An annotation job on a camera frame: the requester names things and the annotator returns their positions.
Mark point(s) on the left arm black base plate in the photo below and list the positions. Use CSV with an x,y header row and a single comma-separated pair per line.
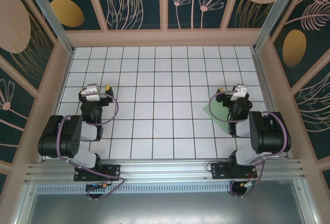
x,y
113,169

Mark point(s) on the grey metal sheet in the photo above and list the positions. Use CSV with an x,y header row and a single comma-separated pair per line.
x,y
165,208

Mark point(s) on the black controller board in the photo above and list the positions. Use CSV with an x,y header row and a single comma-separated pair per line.
x,y
95,186

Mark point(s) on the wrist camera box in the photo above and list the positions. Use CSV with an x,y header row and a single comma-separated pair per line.
x,y
238,92
90,92

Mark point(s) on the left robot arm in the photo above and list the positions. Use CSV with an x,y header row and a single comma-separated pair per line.
x,y
51,136

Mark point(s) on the aluminium side rail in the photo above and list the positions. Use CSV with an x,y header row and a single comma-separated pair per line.
x,y
263,79

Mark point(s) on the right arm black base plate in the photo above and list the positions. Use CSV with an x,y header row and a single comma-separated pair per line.
x,y
217,171

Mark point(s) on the aluminium corner post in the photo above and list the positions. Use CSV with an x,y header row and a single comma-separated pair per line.
x,y
50,15
278,15

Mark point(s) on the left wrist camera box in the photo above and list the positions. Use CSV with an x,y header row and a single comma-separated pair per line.
x,y
90,92

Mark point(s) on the long aluminium base rail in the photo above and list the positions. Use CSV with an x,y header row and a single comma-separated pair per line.
x,y
165,168

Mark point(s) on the green paper sheet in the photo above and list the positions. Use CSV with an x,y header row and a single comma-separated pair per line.
x,y
219,113

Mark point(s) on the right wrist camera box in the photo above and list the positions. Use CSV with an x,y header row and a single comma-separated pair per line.
x,y
238,92

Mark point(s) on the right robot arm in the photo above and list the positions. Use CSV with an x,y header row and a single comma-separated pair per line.
x,y
270,131

